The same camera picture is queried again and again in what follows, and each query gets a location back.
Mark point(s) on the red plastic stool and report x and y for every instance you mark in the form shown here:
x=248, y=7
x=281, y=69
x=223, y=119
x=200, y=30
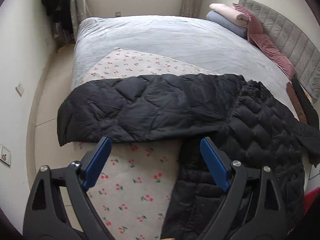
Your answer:
x=310, y=198

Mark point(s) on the white wall socket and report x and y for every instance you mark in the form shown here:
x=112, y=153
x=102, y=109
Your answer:
x=20, y=89

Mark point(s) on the grey padded headboard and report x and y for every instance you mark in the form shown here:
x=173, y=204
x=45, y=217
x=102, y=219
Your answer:
x=292, y=42

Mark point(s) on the brown garment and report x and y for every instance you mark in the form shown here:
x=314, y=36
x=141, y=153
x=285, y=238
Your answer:
x=296, y=103

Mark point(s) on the pink velvet pillow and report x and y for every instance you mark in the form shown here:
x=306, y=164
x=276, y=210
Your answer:
x=257, y=37

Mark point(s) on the wall switch with sticker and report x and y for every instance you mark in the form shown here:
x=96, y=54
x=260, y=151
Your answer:
x=5, y=155

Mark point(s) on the patterned grey curtain left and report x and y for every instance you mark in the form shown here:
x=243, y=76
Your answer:
x=80, y=10

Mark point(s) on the black fleece garment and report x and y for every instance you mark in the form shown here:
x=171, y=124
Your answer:
x=309, y=111

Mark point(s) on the dark clothes hanging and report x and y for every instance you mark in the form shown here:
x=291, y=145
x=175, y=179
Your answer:
x=60, y=13

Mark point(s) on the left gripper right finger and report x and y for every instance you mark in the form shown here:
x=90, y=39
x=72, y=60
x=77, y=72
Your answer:
x=252, y=207

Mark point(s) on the black quilted puffer jacket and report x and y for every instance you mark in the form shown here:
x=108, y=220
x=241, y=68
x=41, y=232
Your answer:
x=242, y=118

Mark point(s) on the folded cream blanket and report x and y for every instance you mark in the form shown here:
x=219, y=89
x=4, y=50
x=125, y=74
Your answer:
x=236, y=17

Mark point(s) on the light blue bed sheet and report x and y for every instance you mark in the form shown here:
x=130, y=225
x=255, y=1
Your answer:
x=195, y=41

